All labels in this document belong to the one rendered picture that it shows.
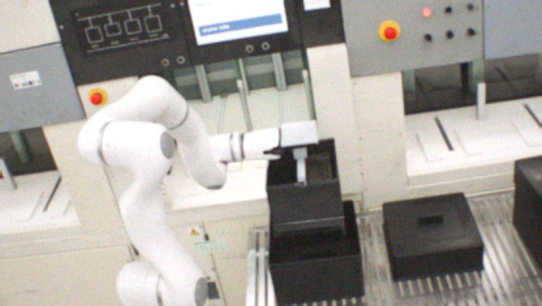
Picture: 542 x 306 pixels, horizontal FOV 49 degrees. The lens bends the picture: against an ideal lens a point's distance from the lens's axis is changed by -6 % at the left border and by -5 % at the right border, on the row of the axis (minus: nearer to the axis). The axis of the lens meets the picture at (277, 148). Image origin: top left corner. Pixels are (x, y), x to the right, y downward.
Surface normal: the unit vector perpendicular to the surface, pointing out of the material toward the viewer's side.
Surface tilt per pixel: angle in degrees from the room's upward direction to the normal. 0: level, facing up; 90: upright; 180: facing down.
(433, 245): 0
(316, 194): 90
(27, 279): 90
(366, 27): 90
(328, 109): 90
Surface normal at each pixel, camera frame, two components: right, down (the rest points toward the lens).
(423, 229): -0.15, -0.85
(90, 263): 0.01, 0.51
